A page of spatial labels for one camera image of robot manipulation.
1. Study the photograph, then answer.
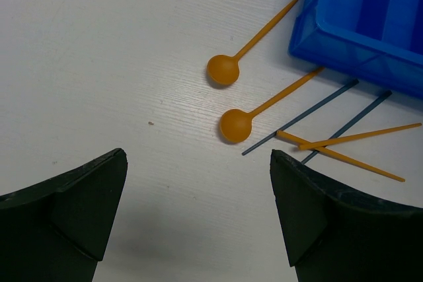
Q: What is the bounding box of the orange chopstick lower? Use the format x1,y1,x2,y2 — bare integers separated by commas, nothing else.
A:
277,130,405,182

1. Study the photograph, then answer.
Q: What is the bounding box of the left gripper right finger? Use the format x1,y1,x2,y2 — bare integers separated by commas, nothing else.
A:
270,150,422,281

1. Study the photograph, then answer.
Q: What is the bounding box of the blue divided plastic tray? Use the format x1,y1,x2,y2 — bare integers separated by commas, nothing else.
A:
289,0,422,98

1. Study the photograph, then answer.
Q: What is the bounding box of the dark blue chopstick right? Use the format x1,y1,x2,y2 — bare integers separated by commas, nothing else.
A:
301,90,393,165

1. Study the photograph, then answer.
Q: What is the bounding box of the orange chopstick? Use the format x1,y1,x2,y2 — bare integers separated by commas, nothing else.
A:
298,123,422,150
277,130,405,182

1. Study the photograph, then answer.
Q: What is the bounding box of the orange spoon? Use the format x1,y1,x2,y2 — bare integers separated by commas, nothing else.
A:
219,66,325,143
206,0,299,86

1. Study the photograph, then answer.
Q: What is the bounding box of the dark blue chopstick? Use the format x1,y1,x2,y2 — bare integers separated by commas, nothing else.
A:
301,90,393,165
241,79,359,156

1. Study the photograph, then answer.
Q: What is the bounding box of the dark blue chopstick left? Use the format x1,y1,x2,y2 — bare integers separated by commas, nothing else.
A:
241,79,359,156

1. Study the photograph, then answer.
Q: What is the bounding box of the orange chopstick upper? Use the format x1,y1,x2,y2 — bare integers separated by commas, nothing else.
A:
298,123,422,150

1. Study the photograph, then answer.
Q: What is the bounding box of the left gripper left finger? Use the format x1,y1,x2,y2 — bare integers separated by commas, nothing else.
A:
1,148,128,281

